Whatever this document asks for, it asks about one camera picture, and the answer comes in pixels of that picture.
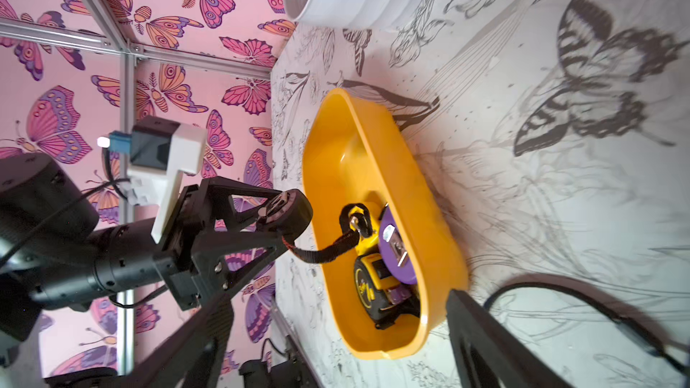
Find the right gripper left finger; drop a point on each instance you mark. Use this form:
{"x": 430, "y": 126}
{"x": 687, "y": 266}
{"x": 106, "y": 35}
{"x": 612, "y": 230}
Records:
{"x": 194, "y": 355}

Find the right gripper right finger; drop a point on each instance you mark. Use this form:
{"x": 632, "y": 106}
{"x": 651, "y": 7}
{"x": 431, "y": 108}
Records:
{"x": 486, "y": 354}

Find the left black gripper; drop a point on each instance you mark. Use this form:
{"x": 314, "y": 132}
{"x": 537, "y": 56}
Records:
{"x": 224, "y": 233}

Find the yellow black tape measure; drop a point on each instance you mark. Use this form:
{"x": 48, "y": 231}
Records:
{"x": 382, "y": 295}

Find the purple tape measure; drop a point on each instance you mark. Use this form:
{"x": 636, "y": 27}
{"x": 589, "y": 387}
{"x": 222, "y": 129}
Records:
{"x": 393, "y": 250}

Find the yellow plastic storage box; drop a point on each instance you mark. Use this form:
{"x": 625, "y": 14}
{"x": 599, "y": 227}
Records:
{"x": 355, "y": 163}

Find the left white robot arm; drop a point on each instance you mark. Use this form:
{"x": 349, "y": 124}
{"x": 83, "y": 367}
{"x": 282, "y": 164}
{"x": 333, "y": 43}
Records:
{"x": 52, "y": 253}

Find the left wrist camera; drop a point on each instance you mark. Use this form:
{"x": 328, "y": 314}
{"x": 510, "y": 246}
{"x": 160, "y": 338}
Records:
{"x": 160, "y": 153}

